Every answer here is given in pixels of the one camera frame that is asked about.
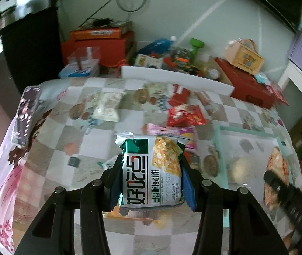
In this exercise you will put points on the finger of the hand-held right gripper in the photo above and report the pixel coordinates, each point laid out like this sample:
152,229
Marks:
286,196

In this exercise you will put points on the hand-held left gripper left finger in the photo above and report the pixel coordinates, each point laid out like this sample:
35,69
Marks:
116,194

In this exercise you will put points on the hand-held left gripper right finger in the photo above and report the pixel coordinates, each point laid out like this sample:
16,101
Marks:
190,196

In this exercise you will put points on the orange snack packet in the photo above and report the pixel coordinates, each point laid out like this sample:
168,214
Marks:
277,162

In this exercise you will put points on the green and white snack packet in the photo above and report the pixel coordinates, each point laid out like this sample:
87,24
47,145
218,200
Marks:
151,164

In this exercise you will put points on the clear tray with teal rim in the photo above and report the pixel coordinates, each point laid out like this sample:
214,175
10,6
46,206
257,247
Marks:
243,143

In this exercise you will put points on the small dark packet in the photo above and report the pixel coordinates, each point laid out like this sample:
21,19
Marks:
74,162

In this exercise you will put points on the checkered printed tablecloth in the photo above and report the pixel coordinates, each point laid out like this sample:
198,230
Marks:
87,143

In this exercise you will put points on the pink snack packet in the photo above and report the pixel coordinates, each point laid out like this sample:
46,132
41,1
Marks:
166,130

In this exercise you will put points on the red snack packet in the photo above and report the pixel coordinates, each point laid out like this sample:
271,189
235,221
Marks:
185,115

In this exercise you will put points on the red snack box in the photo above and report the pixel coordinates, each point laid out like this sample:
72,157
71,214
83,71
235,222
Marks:
178,97

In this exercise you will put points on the printed blanket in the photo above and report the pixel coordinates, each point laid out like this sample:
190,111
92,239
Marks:
5,191

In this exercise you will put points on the pale green snack packet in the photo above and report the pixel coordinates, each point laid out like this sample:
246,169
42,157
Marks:
157,88

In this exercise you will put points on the flat red box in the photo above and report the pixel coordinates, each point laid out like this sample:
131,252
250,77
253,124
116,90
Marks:
246,87

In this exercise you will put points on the smartphone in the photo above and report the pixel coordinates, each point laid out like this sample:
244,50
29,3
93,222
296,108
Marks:
25,117

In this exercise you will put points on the white foam board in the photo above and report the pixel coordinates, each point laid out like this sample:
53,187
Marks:
172,78

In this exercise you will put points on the light blue cloth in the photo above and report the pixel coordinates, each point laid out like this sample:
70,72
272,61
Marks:
262,79

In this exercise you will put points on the blue and white box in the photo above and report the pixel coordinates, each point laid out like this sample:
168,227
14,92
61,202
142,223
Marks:
79,70

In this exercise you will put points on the pile of small toys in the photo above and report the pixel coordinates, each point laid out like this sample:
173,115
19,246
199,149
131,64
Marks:
182,61

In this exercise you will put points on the small printed card box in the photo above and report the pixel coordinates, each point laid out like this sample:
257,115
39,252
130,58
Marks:
148,61

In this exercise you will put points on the clear plastic box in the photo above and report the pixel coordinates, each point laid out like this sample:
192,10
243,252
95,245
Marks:
86,55

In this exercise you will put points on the large red box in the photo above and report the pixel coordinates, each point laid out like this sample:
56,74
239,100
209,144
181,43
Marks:
108,50

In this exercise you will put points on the beige gift box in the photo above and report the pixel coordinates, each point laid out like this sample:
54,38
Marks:
243,57

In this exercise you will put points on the green dumbbell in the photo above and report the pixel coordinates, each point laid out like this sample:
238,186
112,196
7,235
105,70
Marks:
196,46

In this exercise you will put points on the blue water bottle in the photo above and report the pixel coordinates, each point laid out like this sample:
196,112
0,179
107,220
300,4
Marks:
156,46

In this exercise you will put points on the orange box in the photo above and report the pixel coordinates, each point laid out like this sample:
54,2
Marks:
95,33

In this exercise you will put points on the black power adapter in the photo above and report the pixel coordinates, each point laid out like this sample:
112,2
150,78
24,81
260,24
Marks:
101,21

